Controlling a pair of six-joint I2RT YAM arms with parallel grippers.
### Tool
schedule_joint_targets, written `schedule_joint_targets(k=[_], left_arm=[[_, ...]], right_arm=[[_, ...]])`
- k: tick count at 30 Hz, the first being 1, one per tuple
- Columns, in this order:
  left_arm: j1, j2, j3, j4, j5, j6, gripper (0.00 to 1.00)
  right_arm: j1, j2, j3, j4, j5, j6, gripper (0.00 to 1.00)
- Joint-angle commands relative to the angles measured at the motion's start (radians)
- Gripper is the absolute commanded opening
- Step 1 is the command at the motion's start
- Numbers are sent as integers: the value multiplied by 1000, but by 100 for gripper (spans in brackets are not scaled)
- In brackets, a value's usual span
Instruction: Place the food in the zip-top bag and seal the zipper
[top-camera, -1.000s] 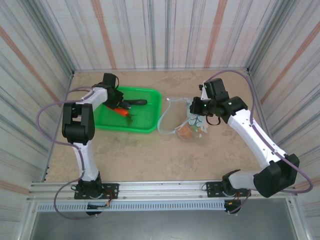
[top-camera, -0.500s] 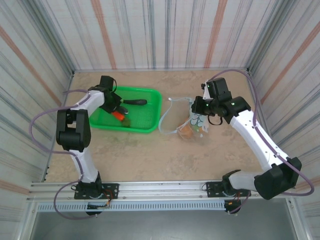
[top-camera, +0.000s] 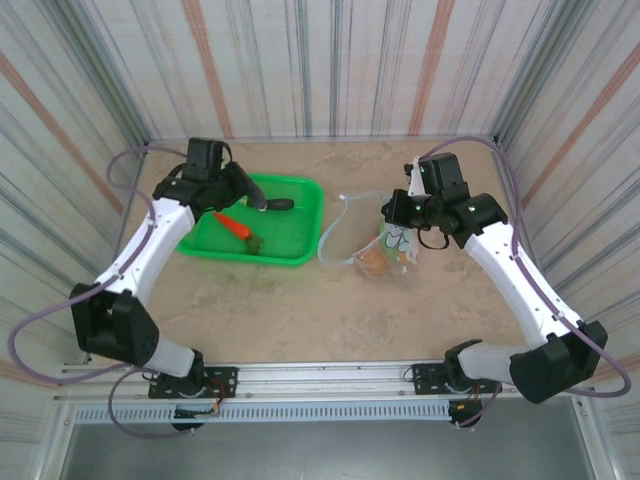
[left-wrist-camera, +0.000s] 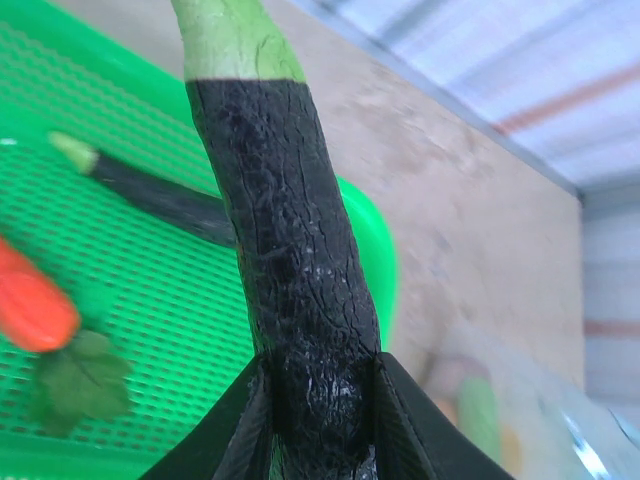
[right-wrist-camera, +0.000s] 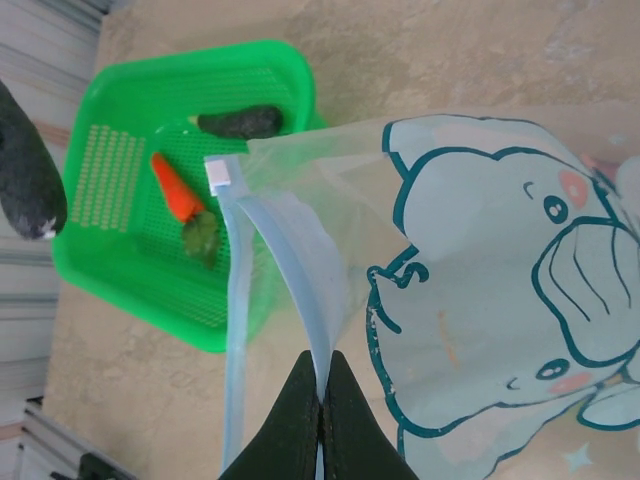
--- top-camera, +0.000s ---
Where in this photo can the dark toy eggplant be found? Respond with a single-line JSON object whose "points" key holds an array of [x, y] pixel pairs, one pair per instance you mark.
{"points": [[280, 204]]}

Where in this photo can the clear printed zip-top bag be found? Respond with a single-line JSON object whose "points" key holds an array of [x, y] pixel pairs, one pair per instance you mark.
{"points": [[350, 215]]}

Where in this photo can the orange toy fruit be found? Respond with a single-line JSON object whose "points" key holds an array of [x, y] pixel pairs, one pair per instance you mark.
{"points": [[375, 261]]}

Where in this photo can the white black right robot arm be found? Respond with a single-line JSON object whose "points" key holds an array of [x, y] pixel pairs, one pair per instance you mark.
{"points": [[515, 280]]}

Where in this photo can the toy carrot with green leaves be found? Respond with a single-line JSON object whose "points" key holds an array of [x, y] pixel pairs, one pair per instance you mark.
{"points": [[232, 226]]}

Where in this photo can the green plastic basket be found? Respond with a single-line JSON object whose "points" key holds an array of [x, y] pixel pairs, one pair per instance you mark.
{"points": [[285, 235]]}

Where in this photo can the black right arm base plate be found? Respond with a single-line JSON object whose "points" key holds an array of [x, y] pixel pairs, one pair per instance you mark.
{"points": [[425, 380]]}

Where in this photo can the aluminium mounting rail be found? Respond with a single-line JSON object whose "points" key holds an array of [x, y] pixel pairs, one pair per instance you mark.
{"points": [[320, 372]]}

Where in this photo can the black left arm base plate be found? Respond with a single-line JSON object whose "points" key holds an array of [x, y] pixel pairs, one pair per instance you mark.
{"points": [[225, 380]]}

